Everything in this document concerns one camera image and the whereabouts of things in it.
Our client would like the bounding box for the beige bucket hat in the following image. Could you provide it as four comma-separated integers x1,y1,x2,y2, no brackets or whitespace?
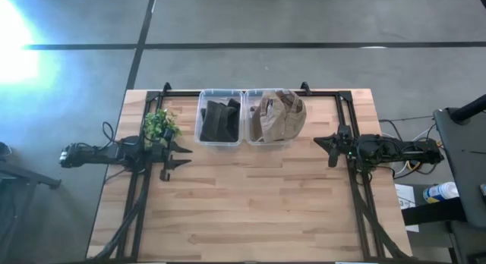
259,90,308,144

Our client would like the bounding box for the black flat bar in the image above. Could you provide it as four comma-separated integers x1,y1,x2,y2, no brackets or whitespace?
401,197,468,226

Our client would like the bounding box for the white paper sheet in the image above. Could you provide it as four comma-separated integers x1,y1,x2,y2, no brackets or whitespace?
394,183,421,234

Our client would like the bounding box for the black aluminium table frame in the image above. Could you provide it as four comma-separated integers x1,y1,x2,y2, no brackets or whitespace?
89,81,410,263

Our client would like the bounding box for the black tube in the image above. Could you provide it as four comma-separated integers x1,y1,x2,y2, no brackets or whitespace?
450,93,486,124

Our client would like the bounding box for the white blue labelled canister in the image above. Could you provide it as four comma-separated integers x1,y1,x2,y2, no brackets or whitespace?
422,181,460,204

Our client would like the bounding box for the clear plastic bin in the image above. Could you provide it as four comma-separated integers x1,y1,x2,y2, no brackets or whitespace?
243,88,305,146
194,89,245,147

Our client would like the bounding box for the black floor cable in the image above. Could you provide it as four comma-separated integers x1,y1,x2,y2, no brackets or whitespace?
378,115,436,143

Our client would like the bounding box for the green artificial plant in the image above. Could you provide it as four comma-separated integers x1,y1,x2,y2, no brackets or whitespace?
143,108,182,148

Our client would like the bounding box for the yellow cable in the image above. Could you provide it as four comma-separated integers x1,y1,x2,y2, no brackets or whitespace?
406,140,444,172

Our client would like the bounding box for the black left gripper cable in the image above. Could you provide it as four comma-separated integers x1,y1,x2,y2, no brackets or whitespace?
101,121,126,143

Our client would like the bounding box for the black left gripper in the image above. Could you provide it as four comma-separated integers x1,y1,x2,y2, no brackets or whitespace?
151,129,194,182

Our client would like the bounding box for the black tripod stand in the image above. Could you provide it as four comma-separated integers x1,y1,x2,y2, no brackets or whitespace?
0,140,62,264

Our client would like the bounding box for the white cable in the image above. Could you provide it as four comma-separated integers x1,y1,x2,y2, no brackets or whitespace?
381,123,437,174

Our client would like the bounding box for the grey towel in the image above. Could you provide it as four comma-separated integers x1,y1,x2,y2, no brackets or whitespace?
226,98,242,142

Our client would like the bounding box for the dark grey cart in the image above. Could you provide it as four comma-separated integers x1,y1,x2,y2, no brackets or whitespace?
434,106,486,229

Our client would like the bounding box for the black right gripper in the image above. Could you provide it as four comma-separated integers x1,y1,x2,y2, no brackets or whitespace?
314,124,357,168

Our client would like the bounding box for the dark brown bucket hat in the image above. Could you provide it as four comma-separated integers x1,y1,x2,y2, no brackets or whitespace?
200,100,239,143

